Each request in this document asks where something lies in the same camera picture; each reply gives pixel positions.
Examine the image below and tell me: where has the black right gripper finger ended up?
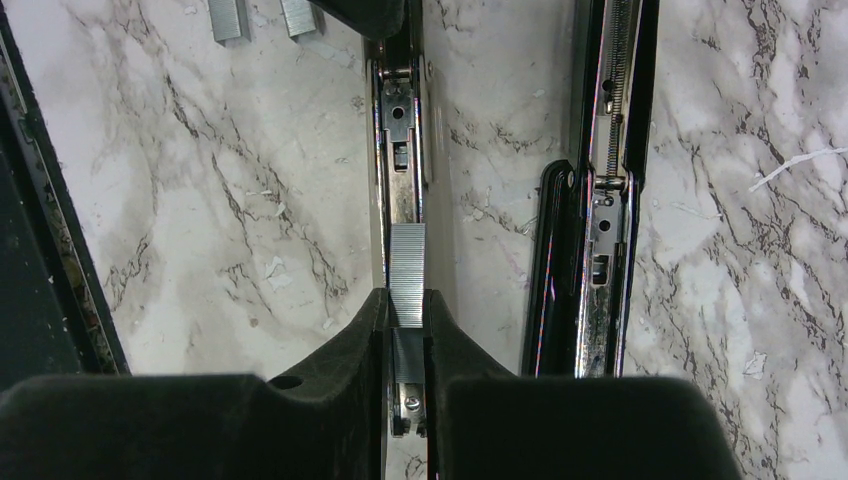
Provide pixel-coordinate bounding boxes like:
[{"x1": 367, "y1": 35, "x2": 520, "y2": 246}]
[{"x1": 310, "y1": 0, "x2": 406, "y2": 40}]

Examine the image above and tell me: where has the staple strip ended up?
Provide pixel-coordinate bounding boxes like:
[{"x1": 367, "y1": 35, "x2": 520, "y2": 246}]
[
  {"x1": 388, "y1": 223, "x2": 426, "y2": 328},
  {"x1": 279, "y1": 0, "x2": 323, "y2": 39},
  {"x1": 392, "y1": 328, "x2": 426, "y2": 384},
  {"x1": 207, "y1": 0, "x2": 250, "y2": 46}
]

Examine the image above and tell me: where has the black stapler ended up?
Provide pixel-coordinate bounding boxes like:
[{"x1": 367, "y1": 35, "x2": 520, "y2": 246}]
[{"x1": 520, "y1": 1, "x2": 660, "y2": 378}]

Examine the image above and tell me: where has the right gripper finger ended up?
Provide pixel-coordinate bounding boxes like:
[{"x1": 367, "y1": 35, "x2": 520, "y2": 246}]
[
  {"x1": 1, "y1": 289, "x2": 389, "y2": 479},
  {"x1": 423, "y1": 290, "x2": 740, "y2": 479}
]

